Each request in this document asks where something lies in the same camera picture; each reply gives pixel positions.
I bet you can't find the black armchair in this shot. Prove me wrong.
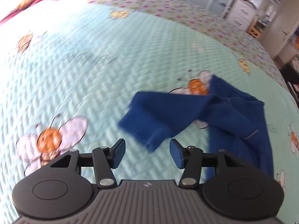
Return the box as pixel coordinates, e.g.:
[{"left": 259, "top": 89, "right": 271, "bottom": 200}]
[{"left": 280, "top": 62, "right": 298, "bottom": 106}]

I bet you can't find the white drawer cabinet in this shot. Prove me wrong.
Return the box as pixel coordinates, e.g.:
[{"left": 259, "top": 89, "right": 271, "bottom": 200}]
[{"left": 226, "top": 0, "right": 256, "bottom": 31}]

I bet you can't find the blue knit sweater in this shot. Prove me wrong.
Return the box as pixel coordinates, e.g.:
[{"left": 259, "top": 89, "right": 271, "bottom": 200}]
[{"left": 118, "top": 75, "right": 274, "bottom": 176}]

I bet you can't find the mint quilted bee bedspread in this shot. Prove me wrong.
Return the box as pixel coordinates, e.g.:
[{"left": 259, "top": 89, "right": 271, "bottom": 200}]
[{"left": 1, "top": 0, "right": 298, "bottom": 223}]

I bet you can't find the wooden chair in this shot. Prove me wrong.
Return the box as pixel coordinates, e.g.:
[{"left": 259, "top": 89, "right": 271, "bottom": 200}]
[{"left": 246, "top": 16, "right": 265, "bottom": 39}]

